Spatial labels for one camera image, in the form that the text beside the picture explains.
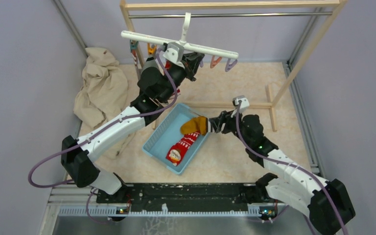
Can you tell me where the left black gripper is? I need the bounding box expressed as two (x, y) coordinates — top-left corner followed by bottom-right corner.
(161, 53), (205, 103)

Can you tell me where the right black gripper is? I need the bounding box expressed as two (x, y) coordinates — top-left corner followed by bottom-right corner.
(209, 108), (251, 146)

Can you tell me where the mustard yellow sock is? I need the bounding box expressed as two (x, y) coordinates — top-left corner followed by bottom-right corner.
(180, 116), (210, 136)

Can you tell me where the white plastic clip hanger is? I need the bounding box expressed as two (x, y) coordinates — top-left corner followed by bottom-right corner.
(121, 12), (239, 60)

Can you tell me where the red Santa Christmas sock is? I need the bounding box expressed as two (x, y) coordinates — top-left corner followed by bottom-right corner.
(165, 132), (200, 166)

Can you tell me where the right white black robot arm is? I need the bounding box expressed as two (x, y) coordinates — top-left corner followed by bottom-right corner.
(205, 111), (355, 235)

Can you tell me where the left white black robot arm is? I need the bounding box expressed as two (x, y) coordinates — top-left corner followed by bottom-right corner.
(61, 52), (205, 203)

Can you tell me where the salmon clothes clip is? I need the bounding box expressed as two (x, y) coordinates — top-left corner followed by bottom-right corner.
(210, 55), (222, 69)

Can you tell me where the orange clothes clip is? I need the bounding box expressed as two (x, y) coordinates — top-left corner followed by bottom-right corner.
(147, 43), (157, 55)

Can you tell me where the teal clothes clip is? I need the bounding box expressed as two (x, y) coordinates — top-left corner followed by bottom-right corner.
(129, 40), (139, 60)

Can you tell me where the red white striped sock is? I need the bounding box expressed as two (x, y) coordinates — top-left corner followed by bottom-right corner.
(164, 60), (171, 71)

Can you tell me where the grey striped-cuff sock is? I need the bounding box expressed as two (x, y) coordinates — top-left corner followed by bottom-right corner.
(133, 55), (139, 70)

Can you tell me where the blue plastic basket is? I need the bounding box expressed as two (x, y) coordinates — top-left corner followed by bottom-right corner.
(142, 103), (209, 175)

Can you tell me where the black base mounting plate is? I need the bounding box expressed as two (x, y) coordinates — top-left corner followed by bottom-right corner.
(96, 183), (282, 215)

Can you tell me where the beige crumpled cloth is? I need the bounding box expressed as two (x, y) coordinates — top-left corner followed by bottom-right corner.
(73, 47), (137, 159)

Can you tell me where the metal rack rod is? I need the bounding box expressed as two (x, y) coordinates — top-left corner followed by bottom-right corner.
(129, 12), (332, 19)

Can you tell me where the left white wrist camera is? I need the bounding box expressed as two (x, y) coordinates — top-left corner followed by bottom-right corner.
(163, 42), (185, 68)

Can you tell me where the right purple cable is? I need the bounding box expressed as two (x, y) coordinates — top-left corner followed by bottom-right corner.
(235, 103), (349, 235)

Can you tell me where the purple cable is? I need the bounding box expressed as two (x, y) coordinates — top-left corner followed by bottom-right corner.
(235, 103), (349, 235)
(27, 48), (179, 224)

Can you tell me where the wooden clothes rack frame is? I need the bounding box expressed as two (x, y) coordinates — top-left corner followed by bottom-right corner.
(119, 0), (346, 131)

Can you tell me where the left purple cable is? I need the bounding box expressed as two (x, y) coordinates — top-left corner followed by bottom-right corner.
(27, 48), (179, 224)

